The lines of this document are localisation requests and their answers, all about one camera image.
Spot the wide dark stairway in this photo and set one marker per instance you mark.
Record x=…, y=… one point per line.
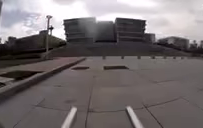
x=119, y=50

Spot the grey paved plaza ground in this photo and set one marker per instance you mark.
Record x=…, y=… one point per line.
x=129, y=86

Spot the large dark tiered building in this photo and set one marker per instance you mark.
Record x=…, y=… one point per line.
x=124, y=30

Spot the row of bollards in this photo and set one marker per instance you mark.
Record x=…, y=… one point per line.
x=149, y=57

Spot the lamp pole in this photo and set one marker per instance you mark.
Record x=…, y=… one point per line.
x=48, y=36

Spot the raised paved terrace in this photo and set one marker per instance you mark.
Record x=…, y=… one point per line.
x=39, y=65

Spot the robot's own part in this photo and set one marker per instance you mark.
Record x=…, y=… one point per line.
x=134, y=117
x=69, y=117

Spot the low dark building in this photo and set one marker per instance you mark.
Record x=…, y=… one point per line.
x=35, y=43

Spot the low pale building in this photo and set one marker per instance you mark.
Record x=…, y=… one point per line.
x=175, y=42

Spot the grey concrete kerb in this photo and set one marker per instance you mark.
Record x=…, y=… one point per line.
x=25, y=83

